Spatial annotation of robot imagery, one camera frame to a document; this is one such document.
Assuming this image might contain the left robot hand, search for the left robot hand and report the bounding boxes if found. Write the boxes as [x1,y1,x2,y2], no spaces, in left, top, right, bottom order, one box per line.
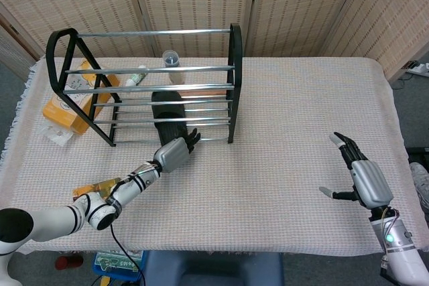
[153,127,202,173]

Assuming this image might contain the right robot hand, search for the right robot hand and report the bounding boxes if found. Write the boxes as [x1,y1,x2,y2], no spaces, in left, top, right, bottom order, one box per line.
[318,131,394,209]

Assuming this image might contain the black rubber slide sandal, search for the black rubber slide sandal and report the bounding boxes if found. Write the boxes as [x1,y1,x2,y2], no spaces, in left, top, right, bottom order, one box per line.
[150,90,189,146]

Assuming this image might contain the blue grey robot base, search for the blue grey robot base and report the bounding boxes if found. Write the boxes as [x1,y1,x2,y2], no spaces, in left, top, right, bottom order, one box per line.
[140,250,284,286]

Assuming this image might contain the black metal shoe rack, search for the black metal shoe rack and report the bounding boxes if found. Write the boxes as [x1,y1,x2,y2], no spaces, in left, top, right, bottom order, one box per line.
[46,23,243,147]

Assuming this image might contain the white sneaker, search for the white sneaker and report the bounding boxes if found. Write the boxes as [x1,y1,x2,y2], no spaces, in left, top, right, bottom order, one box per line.
[409,161,429,213]

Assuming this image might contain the brown wooden block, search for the brown wooden block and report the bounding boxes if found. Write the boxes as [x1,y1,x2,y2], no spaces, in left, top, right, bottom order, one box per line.
[180,89,232,96]

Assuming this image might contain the colourful printed card box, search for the colourful printed card box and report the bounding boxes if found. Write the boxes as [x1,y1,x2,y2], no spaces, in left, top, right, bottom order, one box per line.
[72,177,121,200]

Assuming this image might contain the small white green bottle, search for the small white green bottle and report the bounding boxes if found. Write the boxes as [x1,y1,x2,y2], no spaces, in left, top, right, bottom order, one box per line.
[125,65,148,86]

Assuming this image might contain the cream bottle with grey cap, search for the cream bottle with grey cap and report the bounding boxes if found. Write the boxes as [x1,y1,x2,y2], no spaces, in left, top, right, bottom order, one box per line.
[162,50,186,85]

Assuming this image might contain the white woven tablecloth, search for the white woven tablecloth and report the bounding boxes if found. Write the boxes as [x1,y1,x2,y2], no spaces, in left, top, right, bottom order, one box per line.
[0,55,412,255]

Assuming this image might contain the white plastic packet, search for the white plastic packet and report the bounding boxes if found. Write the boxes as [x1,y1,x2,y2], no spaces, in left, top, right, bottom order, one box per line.
[37,124,74,147]

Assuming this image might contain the yellow cardboard box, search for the yellow cardboard box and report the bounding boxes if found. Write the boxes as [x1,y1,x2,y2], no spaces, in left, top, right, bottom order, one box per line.
[42,60,121,136]

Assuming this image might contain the blue green printed box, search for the blue green printed box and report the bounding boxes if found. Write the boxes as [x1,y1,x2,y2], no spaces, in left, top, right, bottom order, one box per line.
[92,250,148,282]

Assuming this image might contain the white power strip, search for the white power strip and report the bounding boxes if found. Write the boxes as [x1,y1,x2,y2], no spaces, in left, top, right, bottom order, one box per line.
[404,60,429,78]

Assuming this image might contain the red can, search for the red can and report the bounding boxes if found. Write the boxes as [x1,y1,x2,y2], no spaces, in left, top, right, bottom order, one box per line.
[55,255,84,271]

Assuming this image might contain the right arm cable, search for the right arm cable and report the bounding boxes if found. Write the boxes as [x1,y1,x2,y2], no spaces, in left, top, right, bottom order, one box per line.
[379,208,400,277]

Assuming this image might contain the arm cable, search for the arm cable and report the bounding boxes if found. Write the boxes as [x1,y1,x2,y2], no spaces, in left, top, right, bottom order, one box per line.
[379,208,400,277]
[106,162,158,286]

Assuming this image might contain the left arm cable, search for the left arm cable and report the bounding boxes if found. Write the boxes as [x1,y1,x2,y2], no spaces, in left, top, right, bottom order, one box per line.
[106,162,158,286]

